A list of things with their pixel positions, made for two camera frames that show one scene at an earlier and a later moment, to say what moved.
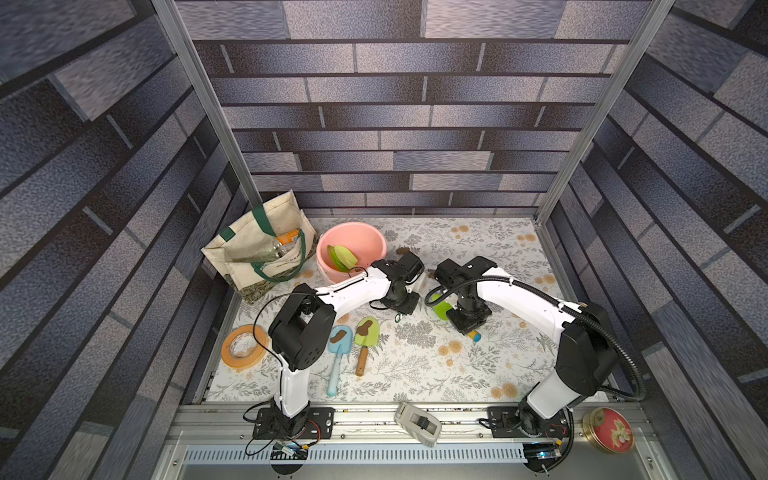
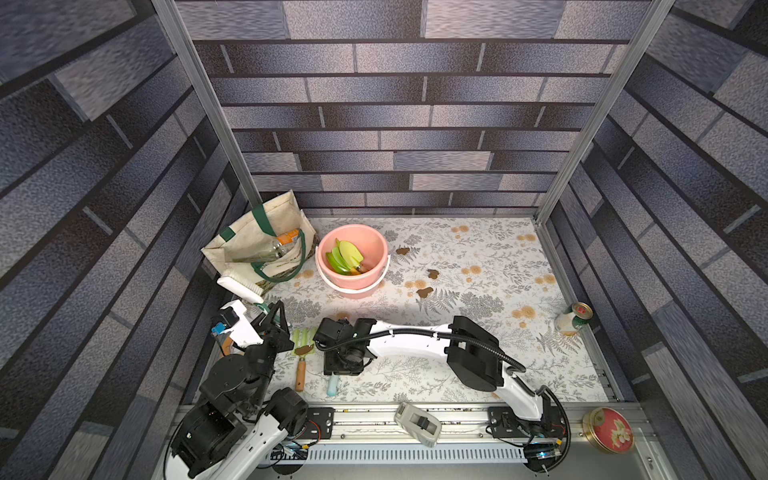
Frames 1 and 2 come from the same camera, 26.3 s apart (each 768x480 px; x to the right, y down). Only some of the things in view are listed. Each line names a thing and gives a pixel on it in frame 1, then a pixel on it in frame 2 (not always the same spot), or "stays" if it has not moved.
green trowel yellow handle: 442,308 to 352,256
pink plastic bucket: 366,242 stays
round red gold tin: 607,430 stays
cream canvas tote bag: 271,244 stays
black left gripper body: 405,302 to 274,342
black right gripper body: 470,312 to 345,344
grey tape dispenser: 423,426 stays
